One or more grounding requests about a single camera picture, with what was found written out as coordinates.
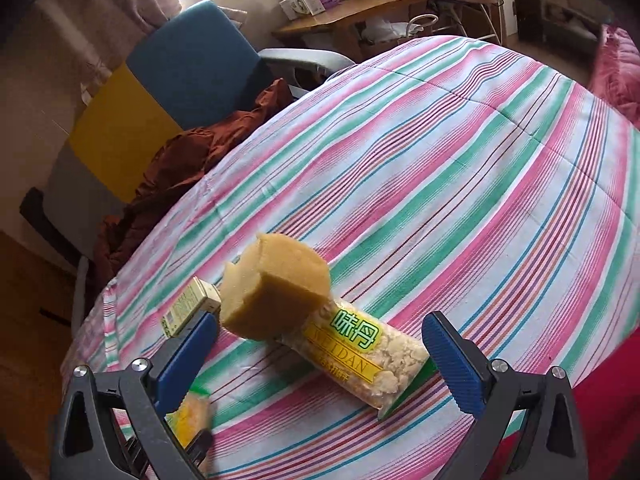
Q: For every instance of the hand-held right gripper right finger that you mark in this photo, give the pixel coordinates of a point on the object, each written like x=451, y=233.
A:
x=455, y=365

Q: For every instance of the wooden desk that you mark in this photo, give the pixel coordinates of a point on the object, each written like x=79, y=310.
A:
x=350, y=16

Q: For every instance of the patterned pink curtain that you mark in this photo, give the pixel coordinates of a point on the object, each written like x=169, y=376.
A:
x=100, y=0

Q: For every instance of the red cloth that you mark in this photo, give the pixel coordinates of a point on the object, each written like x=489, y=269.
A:
x=610, y=410

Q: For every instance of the grey yellow blue chair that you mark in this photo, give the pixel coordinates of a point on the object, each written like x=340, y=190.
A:
x=150, y=110

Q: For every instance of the white plastic bag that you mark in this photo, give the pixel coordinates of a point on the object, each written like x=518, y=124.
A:
x=387, y=31

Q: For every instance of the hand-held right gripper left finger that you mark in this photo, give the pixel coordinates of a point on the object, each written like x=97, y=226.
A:
x=185, y=360

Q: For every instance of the puffed rice snack packet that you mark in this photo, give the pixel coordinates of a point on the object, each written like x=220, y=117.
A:
x=360, y=355
x=192, y=417

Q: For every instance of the yellow sponge block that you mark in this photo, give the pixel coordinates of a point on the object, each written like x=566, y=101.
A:
x=275, y=285

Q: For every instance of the pink quilt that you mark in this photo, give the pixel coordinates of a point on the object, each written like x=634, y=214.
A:
x=620, y=70

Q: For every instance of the striped pink green tablecloth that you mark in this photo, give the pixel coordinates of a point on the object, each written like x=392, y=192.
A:
x=425, y=185

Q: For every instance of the brown garment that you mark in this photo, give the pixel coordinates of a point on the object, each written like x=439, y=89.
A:
x=200, y=160

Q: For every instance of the large white carton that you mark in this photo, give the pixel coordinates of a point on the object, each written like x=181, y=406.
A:
x=297, y=6

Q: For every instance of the small green cream box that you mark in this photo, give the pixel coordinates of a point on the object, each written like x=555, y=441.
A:
x=187, y=306

